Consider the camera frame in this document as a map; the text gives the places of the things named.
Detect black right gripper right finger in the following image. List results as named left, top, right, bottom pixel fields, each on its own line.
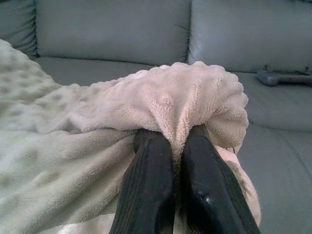
left=179, top=125, right=262, bottom=234

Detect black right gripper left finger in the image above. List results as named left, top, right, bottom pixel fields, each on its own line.
left=108, top=128, right=176, bottom=234

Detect beige dotted plush pillow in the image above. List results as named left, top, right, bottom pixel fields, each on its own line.
left=0, top=38, right=262, bottom=234

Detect grey-green leather sofa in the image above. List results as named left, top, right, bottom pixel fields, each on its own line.
left=0, top=0, right=312, bottom=234

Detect grey bar-shaped object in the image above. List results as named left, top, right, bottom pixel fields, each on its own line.
left=255, top=69, right=312, bottom=88

